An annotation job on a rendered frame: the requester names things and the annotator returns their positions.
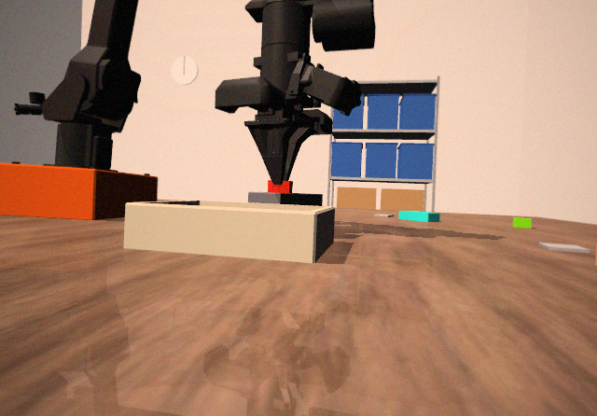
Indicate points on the green rectangular block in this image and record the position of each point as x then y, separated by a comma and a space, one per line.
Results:
522, 222

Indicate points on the turquoise rectangular block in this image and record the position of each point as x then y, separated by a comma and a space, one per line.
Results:
419, 216

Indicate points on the red blade fuse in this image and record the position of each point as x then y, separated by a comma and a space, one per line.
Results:
285, 187

